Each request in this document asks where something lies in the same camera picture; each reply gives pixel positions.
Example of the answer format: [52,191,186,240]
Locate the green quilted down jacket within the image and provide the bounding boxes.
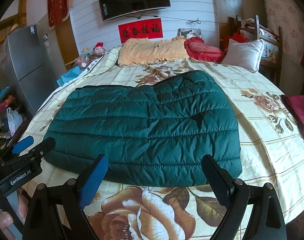
[45,70,242,187]

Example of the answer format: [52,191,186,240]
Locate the person's left hand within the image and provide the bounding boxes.
[0,211,13,233]

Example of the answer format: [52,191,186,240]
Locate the white plastic bag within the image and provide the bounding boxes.
[6,107,23,136]

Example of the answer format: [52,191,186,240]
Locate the blue box beside bed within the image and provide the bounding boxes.
[57,66,82,86]

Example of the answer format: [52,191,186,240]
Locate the grey refrigerator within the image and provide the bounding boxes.
[1,25,58,120]

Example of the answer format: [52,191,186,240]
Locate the pink plush toy red hat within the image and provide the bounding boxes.
[93,42,106,57]

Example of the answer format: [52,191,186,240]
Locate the dark red blanket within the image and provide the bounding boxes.
[281,95,304,139]

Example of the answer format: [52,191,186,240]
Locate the yellow ruffled pillow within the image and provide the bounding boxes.
[118,37,189,66]

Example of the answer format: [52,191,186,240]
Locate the red hanging tassel decoration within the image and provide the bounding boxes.
[47,0,69,29]

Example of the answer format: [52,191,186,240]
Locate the red calligraphy banner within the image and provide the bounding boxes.
[118,18,163,44]

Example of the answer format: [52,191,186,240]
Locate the red heart-shaped cushion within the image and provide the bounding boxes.
[184,37,224,62]

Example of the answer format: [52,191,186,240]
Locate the white square pillow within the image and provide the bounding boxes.
[221,39,264,73]

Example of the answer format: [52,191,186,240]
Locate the wooden chair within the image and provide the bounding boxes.
[229,15,283,87]

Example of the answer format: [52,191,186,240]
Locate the framed photo on headboard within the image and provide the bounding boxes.
[177,28,202,39]

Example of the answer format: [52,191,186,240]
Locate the floral pink curtain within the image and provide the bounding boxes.
[264,0,304,64]

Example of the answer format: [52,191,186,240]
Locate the scissors hanging on wall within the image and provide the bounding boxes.
[188,18,201,24]

